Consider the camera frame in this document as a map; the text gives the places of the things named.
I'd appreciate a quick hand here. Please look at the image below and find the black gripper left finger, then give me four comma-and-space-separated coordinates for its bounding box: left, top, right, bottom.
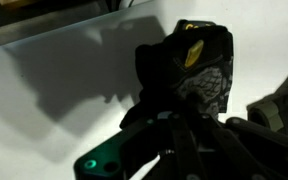
73, 111, 206, 180

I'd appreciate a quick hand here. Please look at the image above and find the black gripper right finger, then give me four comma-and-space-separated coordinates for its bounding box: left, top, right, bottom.
197, 114, 288, 180

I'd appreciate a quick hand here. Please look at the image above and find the black glove with olive trim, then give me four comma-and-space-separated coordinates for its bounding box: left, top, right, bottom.
246, 71, 288, 142

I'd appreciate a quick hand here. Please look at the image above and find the black glove with yellow tag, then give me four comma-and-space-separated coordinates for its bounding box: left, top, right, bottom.
119, 24, 235, 129

